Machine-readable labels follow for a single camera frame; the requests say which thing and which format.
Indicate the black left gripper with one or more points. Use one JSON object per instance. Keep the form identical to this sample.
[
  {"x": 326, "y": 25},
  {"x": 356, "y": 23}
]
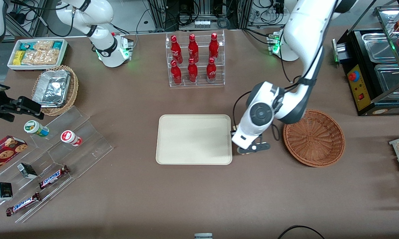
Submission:
[{"x": 232, "y": 133}]

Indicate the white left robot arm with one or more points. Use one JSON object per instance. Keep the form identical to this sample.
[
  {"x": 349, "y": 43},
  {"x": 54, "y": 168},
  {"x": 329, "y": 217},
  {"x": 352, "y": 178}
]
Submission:
[{"x": 305, "y": 33}]

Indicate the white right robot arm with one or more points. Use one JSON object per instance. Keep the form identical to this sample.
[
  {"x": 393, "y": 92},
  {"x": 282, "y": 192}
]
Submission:
[{"x": 96, "y": 13}]

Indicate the light woven wicker basket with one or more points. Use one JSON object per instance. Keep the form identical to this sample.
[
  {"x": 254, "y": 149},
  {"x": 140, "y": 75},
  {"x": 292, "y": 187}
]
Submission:
[{"x": 74, "y": 89}]

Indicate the brown round wicker basket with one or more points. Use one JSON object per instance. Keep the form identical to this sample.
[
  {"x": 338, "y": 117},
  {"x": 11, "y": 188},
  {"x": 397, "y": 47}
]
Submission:
[{"x": 315, "y": 142}]

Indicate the cream rectangular tray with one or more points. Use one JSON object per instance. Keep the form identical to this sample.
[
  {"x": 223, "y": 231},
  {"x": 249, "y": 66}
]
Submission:
[{"x": 192, "y": 141}]

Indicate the green label yogurt cup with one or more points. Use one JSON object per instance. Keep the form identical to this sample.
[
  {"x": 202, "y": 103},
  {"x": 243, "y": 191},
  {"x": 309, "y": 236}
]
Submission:
[{"x": 35, "y": 128}]

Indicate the silver foil container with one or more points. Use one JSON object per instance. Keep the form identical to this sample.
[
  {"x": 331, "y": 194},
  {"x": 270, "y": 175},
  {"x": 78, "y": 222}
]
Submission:
[{"x": 51, "y": 88}]

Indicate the red label yogurt cup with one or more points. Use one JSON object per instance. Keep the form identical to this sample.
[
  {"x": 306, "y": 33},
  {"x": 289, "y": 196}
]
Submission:
[{"x": 70, "y": 137}]

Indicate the red plaid cookie box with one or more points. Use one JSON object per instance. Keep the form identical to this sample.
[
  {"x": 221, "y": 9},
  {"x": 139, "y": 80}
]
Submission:
[{"x": 3, "y": 152}]

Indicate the clear cracker bag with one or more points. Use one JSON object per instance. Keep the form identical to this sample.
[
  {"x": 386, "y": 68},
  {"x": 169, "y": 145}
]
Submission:
[
  {"x": 43, "y": 45},
  {"x": 41, "y": 57}
]

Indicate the yellow snack pack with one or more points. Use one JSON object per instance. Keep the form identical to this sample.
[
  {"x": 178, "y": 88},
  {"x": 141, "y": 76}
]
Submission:
[{"x": 18, "y": 57}]

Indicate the small black box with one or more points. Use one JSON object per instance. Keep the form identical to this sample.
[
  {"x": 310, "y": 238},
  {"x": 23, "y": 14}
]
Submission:
[
  {"x": 3, "y": 191},
  {"x": 27, "y": 170}
]

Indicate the teal snack pack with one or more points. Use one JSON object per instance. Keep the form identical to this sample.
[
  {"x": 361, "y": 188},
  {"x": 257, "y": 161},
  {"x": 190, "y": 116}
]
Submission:
[
  {"x": 57, "y": 45},
  {"x": 27, "y": 45}
]

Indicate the clear acrylic stepped shelf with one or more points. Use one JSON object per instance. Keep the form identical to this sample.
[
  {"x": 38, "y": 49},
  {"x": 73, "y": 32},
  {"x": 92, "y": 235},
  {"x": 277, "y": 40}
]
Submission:
[{"x": 86, "y": 149}]

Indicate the white rectangular snack bin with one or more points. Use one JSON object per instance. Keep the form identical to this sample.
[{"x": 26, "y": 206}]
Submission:
[{"x": 64, "y": 49}]

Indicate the brown snickers bar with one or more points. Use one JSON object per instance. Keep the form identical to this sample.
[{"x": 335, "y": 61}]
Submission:
[
  {"x": 53, "y": 177},
  {"x": 23, "y": 204}
]

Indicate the clear acrylic bottle rack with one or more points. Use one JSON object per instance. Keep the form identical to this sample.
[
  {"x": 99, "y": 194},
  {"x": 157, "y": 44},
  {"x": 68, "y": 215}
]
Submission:
[{"x": 201, "y": 84}]

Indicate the red cola bottle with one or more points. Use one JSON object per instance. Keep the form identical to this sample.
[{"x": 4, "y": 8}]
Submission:
[
  {"x": 211, "y": 70},
  {"x": 192, "y": 72},
  {"x": 175, "y": 49},
  {"x": 176, "y": 73},
  {"x": 193, "y": 49},
  {"x": 214, "y": 47}
]

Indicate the small grey white device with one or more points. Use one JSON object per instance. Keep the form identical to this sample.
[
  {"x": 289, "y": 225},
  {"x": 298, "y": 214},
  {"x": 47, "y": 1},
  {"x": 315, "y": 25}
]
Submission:
[{"x": 203, "y": 236}]

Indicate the black food warmer machine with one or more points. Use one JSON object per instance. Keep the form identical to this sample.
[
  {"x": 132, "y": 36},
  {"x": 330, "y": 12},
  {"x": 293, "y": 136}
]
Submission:
[{"x": 360, "y": 96}]

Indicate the white power strip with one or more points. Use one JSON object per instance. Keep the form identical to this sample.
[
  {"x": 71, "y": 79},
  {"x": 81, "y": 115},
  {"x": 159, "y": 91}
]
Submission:
[{"x": 202, "y": 23}]

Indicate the steel warmer pan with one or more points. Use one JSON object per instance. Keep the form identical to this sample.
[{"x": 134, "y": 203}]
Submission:
[
  {"x": 378, "y": 46},
  {"x": 390, "y": 78}
]

